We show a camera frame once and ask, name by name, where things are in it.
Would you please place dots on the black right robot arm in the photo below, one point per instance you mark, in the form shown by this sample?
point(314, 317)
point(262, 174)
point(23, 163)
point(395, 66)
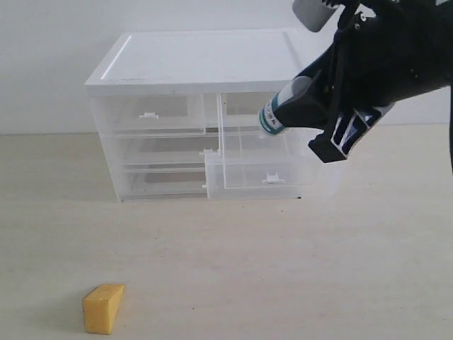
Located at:
point(402, 51)

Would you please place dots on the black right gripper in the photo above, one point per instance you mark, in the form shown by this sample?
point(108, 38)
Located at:
point(383, 52)

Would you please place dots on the bottom wide clear drawer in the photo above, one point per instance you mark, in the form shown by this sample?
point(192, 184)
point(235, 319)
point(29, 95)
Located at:
point(160, 182)

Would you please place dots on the white plastic drawer cabinet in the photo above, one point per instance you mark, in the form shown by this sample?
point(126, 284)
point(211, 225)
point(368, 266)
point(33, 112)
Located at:
point(192, 63)

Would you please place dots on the white bottle teal label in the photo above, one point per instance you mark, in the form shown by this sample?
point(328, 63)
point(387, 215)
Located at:
point(269, 121)

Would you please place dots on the yellow cheese wedge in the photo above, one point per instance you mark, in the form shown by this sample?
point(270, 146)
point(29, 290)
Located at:
point(100, 308)

